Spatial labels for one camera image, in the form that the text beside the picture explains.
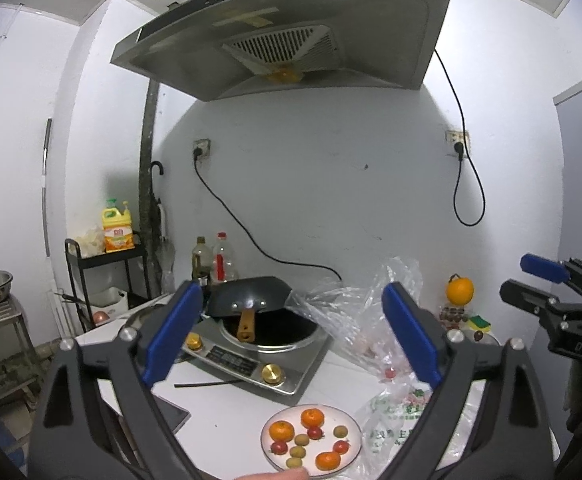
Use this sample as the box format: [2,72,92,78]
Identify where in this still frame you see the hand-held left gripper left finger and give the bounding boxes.
[26,280,207,480]

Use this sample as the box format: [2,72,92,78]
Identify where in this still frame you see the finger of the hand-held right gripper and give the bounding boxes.
[520,253,582,301]
[500,279,582,333]

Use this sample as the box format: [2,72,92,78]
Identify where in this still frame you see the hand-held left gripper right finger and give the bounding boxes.
[381,281,559,480]

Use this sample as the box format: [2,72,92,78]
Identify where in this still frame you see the white plate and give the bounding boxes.
[260,403,363,478]

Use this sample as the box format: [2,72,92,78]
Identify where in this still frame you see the clear box of dark fruits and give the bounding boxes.
[438,305,472,325]

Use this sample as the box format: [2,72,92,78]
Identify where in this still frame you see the person's left hand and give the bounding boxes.
[235,468,309,480]

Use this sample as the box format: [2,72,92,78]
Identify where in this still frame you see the steel pot lid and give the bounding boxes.
[118,300,172,336]

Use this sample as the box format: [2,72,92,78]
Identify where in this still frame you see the clear plastic bag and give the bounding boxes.
[291,256,452,381]

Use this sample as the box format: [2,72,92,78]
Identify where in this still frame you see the steel pot with lid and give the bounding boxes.
[458,327,502,348]

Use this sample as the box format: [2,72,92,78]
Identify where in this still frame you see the large orange with leaf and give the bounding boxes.
[446,273,475,306]

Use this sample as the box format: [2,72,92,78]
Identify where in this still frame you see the white plastic container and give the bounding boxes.
[91,286,129,321]

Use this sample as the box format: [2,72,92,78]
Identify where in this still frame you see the black chopstick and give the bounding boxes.
[173,377,237,389]

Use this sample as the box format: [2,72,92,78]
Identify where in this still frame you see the steel induction cooker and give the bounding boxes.
[181,310,334,395]

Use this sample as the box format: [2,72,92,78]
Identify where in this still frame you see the dark oil bottle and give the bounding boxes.
[192,236,211,283]

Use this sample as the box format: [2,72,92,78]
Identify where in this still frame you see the green printed plastic bag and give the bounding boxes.
[356,375,452,471]

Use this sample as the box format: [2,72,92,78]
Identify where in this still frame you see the clear bottle with red label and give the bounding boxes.
[212,232,238,282]

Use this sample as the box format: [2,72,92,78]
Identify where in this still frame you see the smartphone in clear case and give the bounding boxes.
[153,395,192,433]

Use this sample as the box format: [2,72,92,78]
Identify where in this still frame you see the yellow detergent bottle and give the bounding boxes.
[102,199,136,253]

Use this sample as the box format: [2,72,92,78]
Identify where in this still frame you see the black metal rack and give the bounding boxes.
[64,237,153,333]

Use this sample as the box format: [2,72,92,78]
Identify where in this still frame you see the crumpled plastic bag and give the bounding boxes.
[74,225,107,258]

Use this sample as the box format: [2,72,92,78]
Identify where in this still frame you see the steel range hood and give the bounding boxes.
[110,0,454,106]

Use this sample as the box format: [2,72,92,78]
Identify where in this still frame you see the folded umbrella with hook handle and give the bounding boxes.
[150,160,177,296]

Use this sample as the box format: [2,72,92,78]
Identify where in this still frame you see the black looped power cable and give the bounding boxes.
[433,49,486,227]

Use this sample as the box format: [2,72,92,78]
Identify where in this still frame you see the black wok with wooden handle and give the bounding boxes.
[206,276,294,343]

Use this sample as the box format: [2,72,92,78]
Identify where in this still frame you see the black cooker power cable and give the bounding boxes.
[193,155,343,282]

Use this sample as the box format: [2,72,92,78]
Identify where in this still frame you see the metal wall rail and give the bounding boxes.
[41,117,53,258]

